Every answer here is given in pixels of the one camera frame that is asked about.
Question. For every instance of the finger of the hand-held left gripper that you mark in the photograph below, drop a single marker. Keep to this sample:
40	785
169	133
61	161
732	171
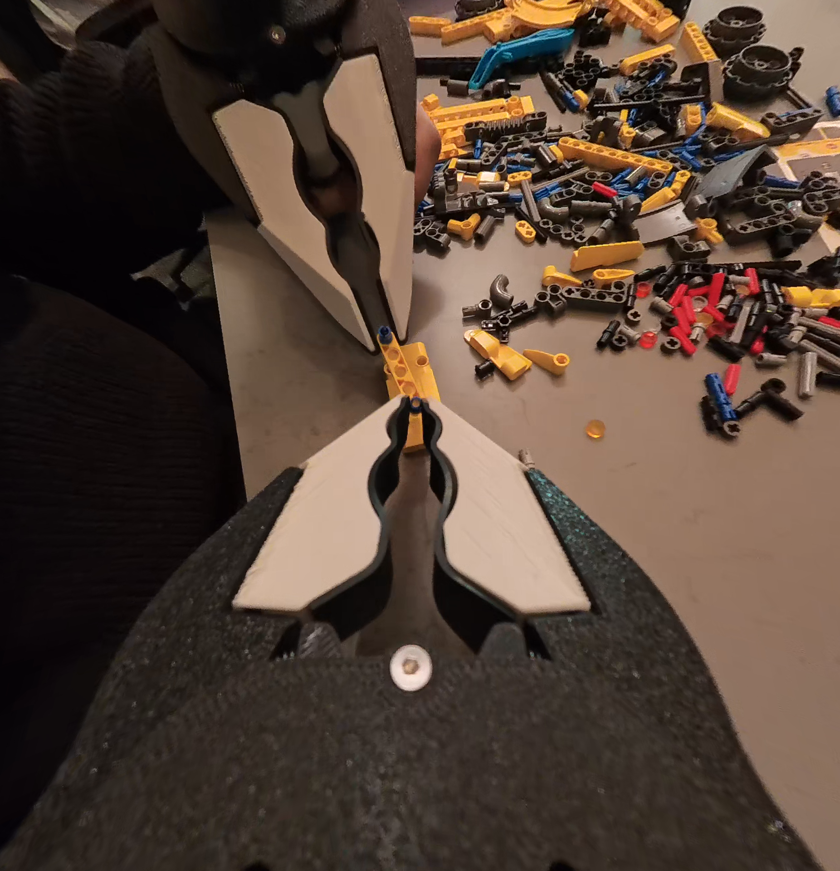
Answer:
277	197
382	170

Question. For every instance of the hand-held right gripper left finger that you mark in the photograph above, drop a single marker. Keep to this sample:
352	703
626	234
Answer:
304	537

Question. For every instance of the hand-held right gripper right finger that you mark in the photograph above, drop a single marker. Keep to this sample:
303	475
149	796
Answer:
515	537

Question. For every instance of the yellow beam with blue pins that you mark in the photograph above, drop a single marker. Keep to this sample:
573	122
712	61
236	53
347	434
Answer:
398	364

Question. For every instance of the grey elbow pipe piece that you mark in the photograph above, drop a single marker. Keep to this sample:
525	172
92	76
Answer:
501	289

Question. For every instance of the person's left forearm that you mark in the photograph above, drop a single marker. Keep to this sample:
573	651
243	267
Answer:
86	136

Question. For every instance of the person's left hand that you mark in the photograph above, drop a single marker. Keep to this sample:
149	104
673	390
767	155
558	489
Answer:
428	139

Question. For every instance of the orange round stud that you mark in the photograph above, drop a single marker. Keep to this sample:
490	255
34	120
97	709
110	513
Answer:
595	429

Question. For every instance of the teal curved panel piece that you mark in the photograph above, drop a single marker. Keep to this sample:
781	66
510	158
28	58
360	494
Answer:
522	51

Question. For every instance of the yellow tooth-shaped piece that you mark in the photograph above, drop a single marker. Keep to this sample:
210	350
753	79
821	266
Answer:
548	360

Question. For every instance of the yellow angled panel piece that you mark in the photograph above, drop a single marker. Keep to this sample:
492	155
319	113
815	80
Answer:
498	354

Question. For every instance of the black cross connector piece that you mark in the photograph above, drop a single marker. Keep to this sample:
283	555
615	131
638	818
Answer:
508	316

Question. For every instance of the pile of loose building pieces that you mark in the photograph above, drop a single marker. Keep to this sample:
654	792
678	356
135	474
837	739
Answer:
665	170

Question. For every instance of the black toy wheel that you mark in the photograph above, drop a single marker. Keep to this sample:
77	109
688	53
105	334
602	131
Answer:
736	20
760	65

